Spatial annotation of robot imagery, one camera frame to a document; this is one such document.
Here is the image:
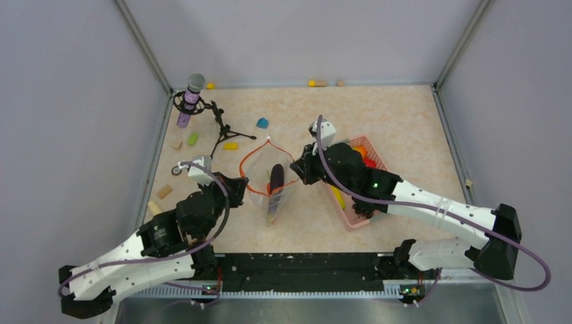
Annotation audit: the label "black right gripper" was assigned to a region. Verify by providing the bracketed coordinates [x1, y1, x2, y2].
[291, 140, 355, 195]

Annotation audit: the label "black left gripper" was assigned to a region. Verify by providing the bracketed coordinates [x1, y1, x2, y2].
[198, 171, 250, 240]

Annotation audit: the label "toy purple eggplant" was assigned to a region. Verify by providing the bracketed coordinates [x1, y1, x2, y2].
[268, 164, 285, 213]

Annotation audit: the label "clear orange zip bag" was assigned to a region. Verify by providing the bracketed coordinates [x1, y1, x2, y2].
[239, 136, 299, 227]

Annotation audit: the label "pink plastic basket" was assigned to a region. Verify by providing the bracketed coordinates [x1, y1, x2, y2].
[322, 135, 388, 231]

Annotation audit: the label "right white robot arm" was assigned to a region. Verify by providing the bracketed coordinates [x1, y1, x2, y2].
[289, 142, 522, 280]

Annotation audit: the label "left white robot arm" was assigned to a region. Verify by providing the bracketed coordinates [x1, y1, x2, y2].
[57, 172, 249, 319]

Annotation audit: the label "toy banana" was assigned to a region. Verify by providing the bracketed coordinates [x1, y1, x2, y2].
[331, 186, 346, 211]

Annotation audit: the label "toy mango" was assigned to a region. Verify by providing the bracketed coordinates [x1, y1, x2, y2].
[352, 145, 368, 158]

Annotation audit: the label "blue block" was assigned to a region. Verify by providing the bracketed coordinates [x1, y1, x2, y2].
[256, 117, 269, 129]

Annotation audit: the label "green block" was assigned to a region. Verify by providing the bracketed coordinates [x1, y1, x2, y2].
[186, 132, 199, 146]

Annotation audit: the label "toy red tomato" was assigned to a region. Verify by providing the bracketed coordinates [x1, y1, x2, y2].
[362, 157, 377, 169]

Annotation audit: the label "toy black grapes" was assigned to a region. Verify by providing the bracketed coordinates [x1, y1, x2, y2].
[352, 201, 378, 219]

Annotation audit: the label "tan wooden block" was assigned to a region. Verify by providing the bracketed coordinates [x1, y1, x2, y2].
[156, 184, 173, 200]

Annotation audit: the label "cream wooden cylinder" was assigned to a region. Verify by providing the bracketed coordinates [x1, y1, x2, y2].
[147, 200, 163, 217]

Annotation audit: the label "black microphone tripod stand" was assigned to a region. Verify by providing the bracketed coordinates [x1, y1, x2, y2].
[173, 91, 257, 158]

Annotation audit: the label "purple microphone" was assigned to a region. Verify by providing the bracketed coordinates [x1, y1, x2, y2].
[175, 73, 206, 129]

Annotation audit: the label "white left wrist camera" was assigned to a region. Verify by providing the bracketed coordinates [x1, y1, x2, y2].
[177, 155, 213, 185]

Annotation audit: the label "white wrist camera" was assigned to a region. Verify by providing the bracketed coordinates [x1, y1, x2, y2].
[177, 155, 213, 185]
[308, 118, 337, 151]

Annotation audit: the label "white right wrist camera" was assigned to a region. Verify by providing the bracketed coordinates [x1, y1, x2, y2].
[308, 118, 337, 151]

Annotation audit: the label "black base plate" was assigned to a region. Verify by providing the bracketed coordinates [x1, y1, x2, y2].
[190, 252, 437, 293]

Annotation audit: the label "yellow tan cylinder at wall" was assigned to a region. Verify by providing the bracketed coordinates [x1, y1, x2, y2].
[308, 80, 328, 88]

